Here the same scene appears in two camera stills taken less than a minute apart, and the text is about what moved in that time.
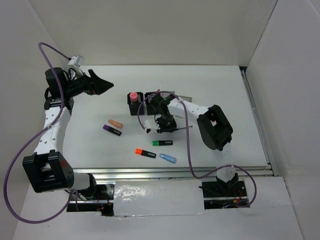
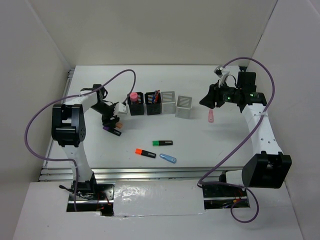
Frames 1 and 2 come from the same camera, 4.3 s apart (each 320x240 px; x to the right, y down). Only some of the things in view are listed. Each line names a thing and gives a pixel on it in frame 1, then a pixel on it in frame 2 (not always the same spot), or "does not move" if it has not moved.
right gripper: [163, 129] -> [214, 95]
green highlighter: [160, 142] does not move
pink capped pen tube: [133, 96] does not move
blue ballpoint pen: [184, 127] -> [154, 97]
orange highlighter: [140, 151] does not move
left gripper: [100, 86] -> [107, 121]
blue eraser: [170, 159] does not move
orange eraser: [115, 123] does not move
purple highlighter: [112, 130] does not move
